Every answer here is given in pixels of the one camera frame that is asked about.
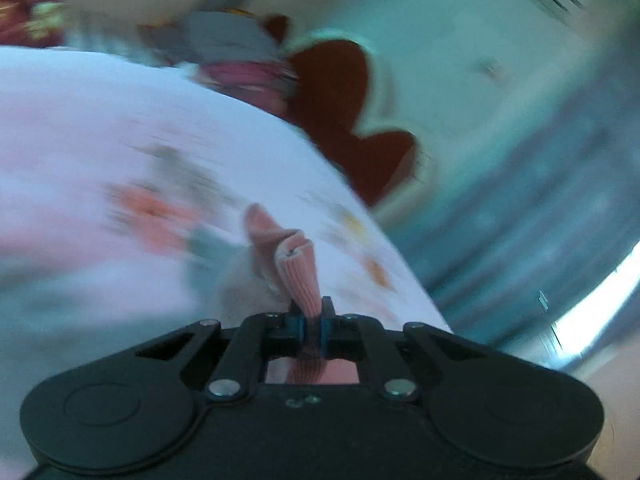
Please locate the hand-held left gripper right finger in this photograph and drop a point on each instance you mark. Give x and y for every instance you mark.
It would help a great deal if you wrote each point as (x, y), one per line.
(324, 327)

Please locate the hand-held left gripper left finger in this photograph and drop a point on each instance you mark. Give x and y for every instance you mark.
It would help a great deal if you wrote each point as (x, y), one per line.
(298, 329)

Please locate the pink ribbed small garment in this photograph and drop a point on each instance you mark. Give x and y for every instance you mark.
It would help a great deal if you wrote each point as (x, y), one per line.
(301, 270)

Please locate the red heart-shaped rug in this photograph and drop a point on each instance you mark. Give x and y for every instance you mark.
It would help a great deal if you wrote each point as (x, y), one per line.
(340, 100)

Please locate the magenta cloth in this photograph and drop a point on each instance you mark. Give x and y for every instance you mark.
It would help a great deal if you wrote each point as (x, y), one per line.
(245, 77)

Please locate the grey cloth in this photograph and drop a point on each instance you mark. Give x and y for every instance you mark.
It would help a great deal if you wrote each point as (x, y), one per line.
(225, 35)

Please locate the floral bedsheet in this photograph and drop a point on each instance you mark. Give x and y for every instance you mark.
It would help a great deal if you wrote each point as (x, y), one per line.
(75, 110)

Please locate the red printed cloth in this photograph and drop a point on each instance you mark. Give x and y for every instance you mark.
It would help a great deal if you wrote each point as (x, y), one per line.
(25, 17)

